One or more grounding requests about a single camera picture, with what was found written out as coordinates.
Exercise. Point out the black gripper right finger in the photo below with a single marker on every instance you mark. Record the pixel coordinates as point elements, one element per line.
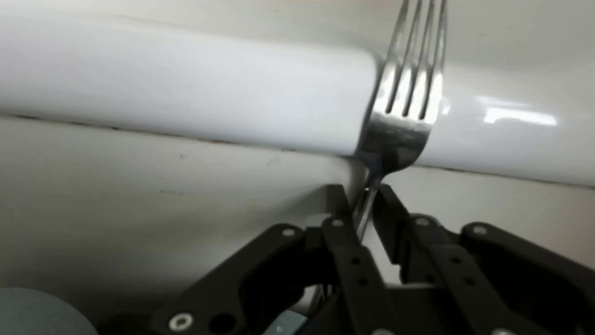
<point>494,285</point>

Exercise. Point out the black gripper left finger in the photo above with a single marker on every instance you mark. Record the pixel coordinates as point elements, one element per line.
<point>279,279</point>

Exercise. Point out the silver metal fork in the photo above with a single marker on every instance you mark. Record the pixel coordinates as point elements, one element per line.
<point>392,136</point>

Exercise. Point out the white ceramic sink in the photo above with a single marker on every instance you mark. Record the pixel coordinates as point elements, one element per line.
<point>186,85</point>

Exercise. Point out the teal plastic cup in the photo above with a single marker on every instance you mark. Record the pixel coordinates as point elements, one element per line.
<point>37,316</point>

